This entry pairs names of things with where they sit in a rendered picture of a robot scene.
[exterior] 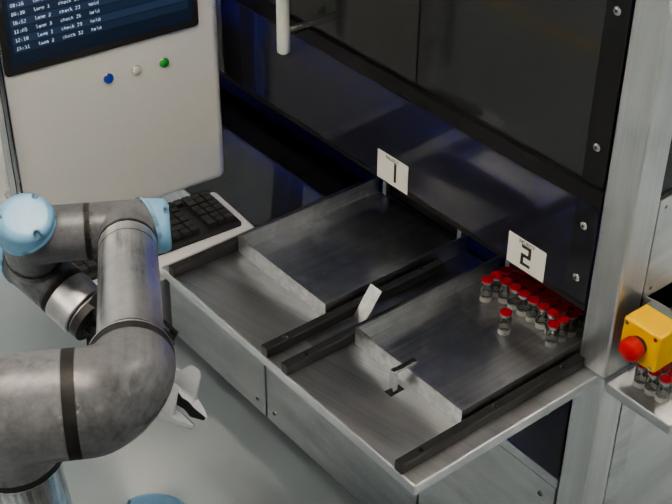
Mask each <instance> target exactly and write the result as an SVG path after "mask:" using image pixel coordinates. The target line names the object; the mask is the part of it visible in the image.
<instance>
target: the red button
mask: <svg viewBox="0 0 672 504"><path fill-rule="evenodd" d="M618 349H619V353H620V355H621V356H622V358H623V359H624V360H626V361H627V362H632V363H635V362H637V361H639V360H640V359H642V358H643V357H644V355H645V349H644V346H643V344H642V342H641V341H640V340H639V339H638V338H636V337H635V336H627V337H626V338H624V339H622V340H621V341H620V343H619V347H618Z"/></svg>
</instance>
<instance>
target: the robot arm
mask: <svg viewBox="0 0 672 504"><path fill-rule="evenodd" d="M171 248H172V237H171V226H170V214H169V205H168V202H167V201H166V200H165V199H163V198H142V197H136V198H135V199H128V200H115V201H102V202H88V203H73V204H60V205H51V204H50V203H49V202H48V201H47V200H46V199H45V198H43V197H41V196H39V195H36V194H33V193H21V194H17V195H14V196H12V197H10V198H9V199H7V200H6V201H5V202H4V203H3V204H2V205H1V206H0V272H1V273H2V274H3V276H4V278H5V279H6V280H7V281H8V282H10V283H11V284H13V285H15V286H16V287H17V288H18V289H19V290H20V291H21V292H22V293H24V294H25V295H26V296H27V297H28V298H29V299H30V300H31V301H33V302H34V303H35V304H36V305H37V306H38V307H39V308H40V309H41V310H42V311H44V312H45V313H46V314H47V315H48V316H49V317H50V318H51V319H52V320H53V321H54V322H56V323H57V324H58V325H59V326H60V327H61V328H62V329H63V330H64V331H65V332H67V333H70V334H71V335H72V336H74V337H75V338H76V339H77V340H84V339H86V341H87V346H82V347H73V348H61V349H50V350H39V351H28V352H17V353H7V354H0V504H72V501H71V498H70V494H69V490H68V486H67V483H66V479H65V475H64V471H63V467H62V463H63V462H65V461H73V460H82V459H84V460H85V459H91V458H97V457H102V456H105V455H108V454H111V453H113V452H115V451H117V450H119V449H121V448H123V447H124V446H126V445H127V444H129V443H130V442H132V441H133V440H135V439H136V438H137V437H138V436H139V435H141V434H142V433H143V432H144V431H145V430H146V429H147V428H148V426H149V425H150V424H151V423H152V422H153V421H154V420H155V418H156V417H158V418H160V419H162V420H165V421H168V422H171V423H174V424H177V425H180V426H183V427H186V428H188V429H192V428H193V427H194V426H195V425H194V424H193V423H192V422H191V421H190V420H189V419H188V418H187V417H186V416H185V415H184V414H182V413H180V412H179V411H177V410H176V404H177V405H178V406H179V407H181V408H183V409H184V410H185V411H186V412H187V413H188V415H189V416H190V417H192V418H196V419H200V420H205V419H206V418H207V415H206V413H205V410H204V408H203V406H202V404H201V402H200V401H199V399H198V397H197V394H198V389H199V384H200V380H201V372H200V370H199V369H198V368H197V367H195V366H194V365H189V366H187V367H185V368H184V369H178V368H177V367H176V358H175V350H174V343H173V342H174V340H175V338H176V336H177V334H178V331H177V330H176V329H175V328H174V327H172V326H171V325H170V324H169V323H168V322H167V321H166V320H164V319H163V311H162V298H161V284H160V271H159V257H158V254H162V253H167V252H169V251H170V250H171ZM95 259H98V278H97V284H96V283H95V282H94V281H93V280H91V279H90V278H89V277H88V276H87V275H86V274H85V273H84V272H83V271H82V270H81V269H79V268H78V267H77V266H76V265H75V264H74V263H73V262H71V261H80V260H95ZM163 323H164V324H165V325H166V326H167V327H168V328H169V329H170V331H169V332H168V331H167V330H166V329H165V328H164V325H163ZM126 504H185V503H183V501H182V500H180V499H178V498H175V497H173V496H170V495H165V494H158V493H149V494H142V495H138V496H135V497H132V498H130V499H128V501H127V503H126Z"/></svg>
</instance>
